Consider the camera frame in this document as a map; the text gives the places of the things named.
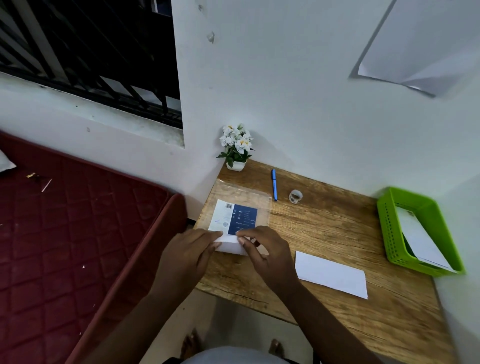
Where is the dark window with grille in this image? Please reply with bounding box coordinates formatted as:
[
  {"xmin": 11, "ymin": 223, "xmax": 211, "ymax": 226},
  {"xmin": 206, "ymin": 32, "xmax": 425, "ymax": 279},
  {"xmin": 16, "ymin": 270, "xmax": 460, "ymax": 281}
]
[{"xmin": 0, "ymin": 0, "xmax": 184, "ymax": 130}]

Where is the person's left hand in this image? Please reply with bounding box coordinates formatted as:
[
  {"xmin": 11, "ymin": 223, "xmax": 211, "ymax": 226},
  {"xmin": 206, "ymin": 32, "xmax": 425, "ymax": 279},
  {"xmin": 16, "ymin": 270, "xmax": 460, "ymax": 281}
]
[{"xmin": 151, "ymin": 228, "xmax": 224, "ymax": 301}]

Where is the person's grey shirt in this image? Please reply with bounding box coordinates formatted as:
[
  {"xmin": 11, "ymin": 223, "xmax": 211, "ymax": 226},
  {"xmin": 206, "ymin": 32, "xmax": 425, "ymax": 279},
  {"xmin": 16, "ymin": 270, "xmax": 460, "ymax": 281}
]
[{"xmin": 179, "ymin": 346, "xmax": 301, "ymax": 364}]

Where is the clear plastic bag with card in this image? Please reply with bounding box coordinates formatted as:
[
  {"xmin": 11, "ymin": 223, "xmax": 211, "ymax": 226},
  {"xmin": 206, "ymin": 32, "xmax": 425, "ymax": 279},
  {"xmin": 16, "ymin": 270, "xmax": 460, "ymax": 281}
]
[{"xmin": 194, "ymin": 179, "xmax": 273, "ymax": 260}]

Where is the person's right forearm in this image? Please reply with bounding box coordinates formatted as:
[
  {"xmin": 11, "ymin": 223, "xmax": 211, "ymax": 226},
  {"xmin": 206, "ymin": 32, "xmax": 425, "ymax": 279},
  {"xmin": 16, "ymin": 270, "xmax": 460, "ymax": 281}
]
[{"xmin": 279, "ymin": 281, "xmax": 383, "ymax": 364}]

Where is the person's right hand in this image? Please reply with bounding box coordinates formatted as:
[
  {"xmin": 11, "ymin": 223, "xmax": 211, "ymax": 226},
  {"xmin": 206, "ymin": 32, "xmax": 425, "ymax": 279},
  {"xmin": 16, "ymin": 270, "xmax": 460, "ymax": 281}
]
[{"xmin": 236, "ymin": 226, "xmax": 301, "ymax": 297}]

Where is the white pillow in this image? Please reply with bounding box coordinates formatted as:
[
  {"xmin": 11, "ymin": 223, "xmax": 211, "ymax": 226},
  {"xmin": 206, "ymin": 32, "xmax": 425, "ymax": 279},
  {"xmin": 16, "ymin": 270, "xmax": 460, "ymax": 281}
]
[{"xmin": 0, "ymin": 149, "xmax": 17, "ymax": 173}]

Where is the white paper sheet on wall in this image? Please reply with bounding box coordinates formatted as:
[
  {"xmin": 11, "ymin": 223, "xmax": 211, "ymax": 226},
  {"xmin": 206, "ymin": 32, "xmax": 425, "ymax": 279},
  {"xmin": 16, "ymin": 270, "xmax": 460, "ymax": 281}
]
[{"xmin": 350, "ymin": 0, "xmax": 480, "ymax": 98}]

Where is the potted white flower plant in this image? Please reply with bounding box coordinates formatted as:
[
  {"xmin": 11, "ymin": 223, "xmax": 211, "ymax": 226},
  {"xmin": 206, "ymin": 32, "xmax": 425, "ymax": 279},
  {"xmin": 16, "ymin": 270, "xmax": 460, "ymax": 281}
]
[{"xmin": 216, "ymin": 123, "xmax": 256, "ymax": 173}]

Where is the printed paper sheet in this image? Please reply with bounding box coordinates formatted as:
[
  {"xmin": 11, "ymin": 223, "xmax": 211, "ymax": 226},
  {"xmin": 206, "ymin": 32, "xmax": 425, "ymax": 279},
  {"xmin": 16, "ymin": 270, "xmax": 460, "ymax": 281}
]
[{"xmin": 294, "ymin": 250, "xmax": 369, "ymax": 300}]

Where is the dark red mattress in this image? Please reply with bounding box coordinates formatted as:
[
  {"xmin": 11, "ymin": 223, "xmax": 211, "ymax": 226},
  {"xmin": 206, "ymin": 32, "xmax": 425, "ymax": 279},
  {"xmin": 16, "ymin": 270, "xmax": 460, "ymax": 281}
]
[{"xmin": 0, "ymin": 131, "xmax": 187, "ymax": 364}]

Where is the person's left foot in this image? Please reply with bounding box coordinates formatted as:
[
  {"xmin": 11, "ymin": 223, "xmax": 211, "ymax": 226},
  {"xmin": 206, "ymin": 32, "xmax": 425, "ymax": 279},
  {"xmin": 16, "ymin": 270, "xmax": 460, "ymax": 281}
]
[{"xmin": 179, "ymin": 329, "xmax": 202, "ymax": 359}]

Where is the person's left forearm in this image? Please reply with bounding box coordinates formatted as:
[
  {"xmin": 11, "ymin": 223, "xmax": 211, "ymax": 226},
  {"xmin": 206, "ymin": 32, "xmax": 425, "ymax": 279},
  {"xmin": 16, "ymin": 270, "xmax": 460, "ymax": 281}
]
[{"xmin": 80, "ymin": 288, "xmax": 196, "ymax": 364}]

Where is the green plastic tray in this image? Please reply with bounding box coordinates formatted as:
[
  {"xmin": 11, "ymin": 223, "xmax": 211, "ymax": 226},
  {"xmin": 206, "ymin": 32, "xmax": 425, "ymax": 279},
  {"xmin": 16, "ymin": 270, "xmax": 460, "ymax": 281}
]
[{"xmin": 376, "ymin": 186, "xmax": 466, "ymax": 278}]

